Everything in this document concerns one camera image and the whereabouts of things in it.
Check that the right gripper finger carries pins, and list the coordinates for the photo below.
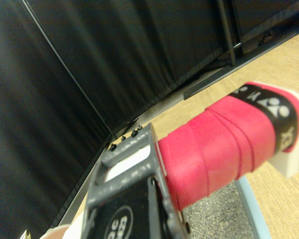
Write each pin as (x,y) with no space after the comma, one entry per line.
(129,147)

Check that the flat black curtain stand foot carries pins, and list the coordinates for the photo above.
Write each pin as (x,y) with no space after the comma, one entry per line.
(206,83)

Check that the blue litter tray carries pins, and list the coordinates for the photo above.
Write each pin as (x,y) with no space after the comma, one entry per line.
(214,219)

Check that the white bin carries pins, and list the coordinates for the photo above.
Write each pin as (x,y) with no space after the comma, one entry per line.
(58,232)

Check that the black curtain stand pole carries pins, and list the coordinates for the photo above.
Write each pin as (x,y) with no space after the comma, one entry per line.
(226,32)

